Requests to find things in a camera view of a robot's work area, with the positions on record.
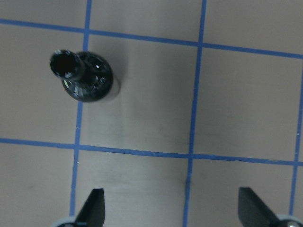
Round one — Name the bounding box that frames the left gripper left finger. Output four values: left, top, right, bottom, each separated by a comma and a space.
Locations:
71, 188, 106, 227

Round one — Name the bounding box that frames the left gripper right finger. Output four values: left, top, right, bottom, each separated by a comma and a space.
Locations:
238, 187, 280, 227

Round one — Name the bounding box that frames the black wine bottle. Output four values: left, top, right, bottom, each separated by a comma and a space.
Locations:
50, 50, 120, 103

